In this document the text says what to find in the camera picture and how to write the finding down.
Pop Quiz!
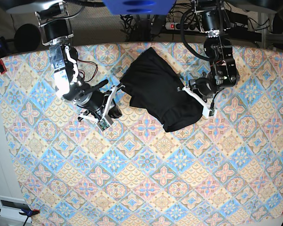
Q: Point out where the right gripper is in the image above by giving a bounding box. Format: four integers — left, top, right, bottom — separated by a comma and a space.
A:
77, 84, 124, 131

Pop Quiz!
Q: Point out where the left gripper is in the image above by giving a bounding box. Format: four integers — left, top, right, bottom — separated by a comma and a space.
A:
177, 76, 219, 118

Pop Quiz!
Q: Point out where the black t-shirt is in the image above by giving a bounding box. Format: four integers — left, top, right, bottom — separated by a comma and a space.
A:
120, 48, 203, 132

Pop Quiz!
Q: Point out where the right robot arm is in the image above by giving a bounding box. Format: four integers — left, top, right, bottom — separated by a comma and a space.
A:
0, 0, 122, 131

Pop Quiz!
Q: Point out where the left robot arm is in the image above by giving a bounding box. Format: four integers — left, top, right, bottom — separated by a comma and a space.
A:
178, 0, 240, 120

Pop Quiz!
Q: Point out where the white power strip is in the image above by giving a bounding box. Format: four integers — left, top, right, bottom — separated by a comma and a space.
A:
165, 22, 199, 32

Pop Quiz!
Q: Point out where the patterned tablecloth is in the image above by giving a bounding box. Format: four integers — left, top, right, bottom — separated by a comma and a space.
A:
0, 47, 283, 226

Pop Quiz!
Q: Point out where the black round stool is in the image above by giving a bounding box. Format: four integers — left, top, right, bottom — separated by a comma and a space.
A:
14, 24, 41, 52

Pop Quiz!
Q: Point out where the orange black clamp lower left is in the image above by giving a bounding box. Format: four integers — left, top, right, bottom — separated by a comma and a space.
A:
0, 209, 40, 217

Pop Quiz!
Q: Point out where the white floor box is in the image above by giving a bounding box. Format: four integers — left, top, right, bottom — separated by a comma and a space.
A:
0, 195, 29, 223

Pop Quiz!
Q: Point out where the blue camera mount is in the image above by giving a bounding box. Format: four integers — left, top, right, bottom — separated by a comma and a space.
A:
102, 0, 175, 15

